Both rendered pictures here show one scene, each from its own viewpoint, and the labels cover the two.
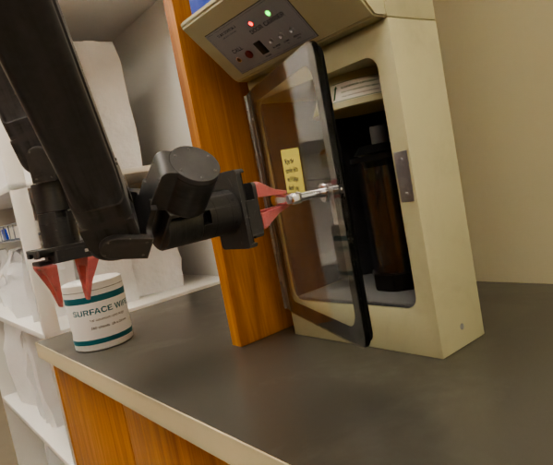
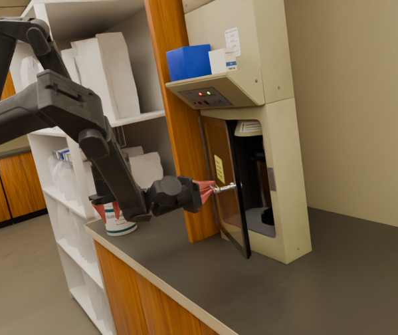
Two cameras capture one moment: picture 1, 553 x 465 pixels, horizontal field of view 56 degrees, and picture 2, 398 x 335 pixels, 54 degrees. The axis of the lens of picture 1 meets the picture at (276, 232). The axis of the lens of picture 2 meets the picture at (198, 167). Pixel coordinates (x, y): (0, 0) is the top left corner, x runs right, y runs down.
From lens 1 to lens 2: 46 cm
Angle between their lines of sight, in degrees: 10
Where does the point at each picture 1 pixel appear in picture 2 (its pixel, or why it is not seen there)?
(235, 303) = (191, 221)
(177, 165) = (163, 187)
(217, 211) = (180, 199)
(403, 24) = (275, 105)
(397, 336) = (267, 249)
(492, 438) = (289, 308)
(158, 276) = (149, 180)
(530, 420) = (307, 302)
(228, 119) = (189, 125)
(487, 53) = (337, 88)
